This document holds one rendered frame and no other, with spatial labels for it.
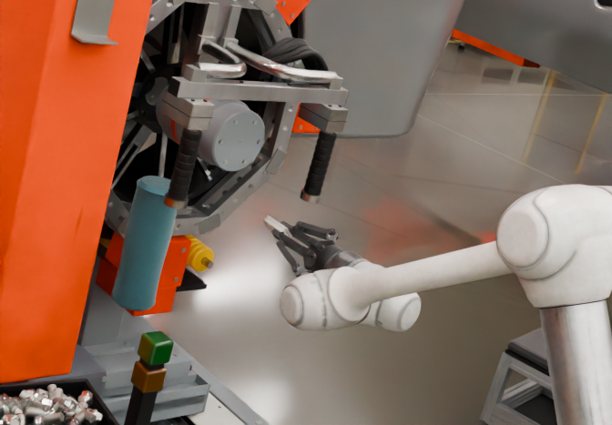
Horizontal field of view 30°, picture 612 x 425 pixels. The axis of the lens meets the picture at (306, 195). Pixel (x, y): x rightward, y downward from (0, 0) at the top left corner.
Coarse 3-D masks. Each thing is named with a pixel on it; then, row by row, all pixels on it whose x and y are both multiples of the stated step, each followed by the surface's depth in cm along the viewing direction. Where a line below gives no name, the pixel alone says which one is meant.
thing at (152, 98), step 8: (160, 24) 249; (152, 32) 248; (160, 32) 250; (184, 32) 254; (144, 40) 248; (152, 40) 249; (160, 40) 251; (184, 40) 255; (144, 48) 243; (152, 48) 245; (160, 48) 252; (184, 48) 256; (160, 80) 250; (152, 88) 249; (160, 88) 250; (152, 96) 249; (152, 104) 251; (128, 120) 254; (128, 128) 255
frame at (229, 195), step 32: (160, 0) 214; (192, 0) 219; (224, 0) 224; (256, 0) 229; (288, 32) 239; (288, 64) 242; (288, 128) 250; (256, 160) 253; (224, 192) 253; (192, 224) 243
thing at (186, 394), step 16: (176, 384) 271; (192, 384) 273; (208, 384) 271; (112, 400) 253; (128, 400) 255; (160, 400) 262; (176, 400) 265; (192, 400) 269; (160, 416) 264; (176, 416) 268
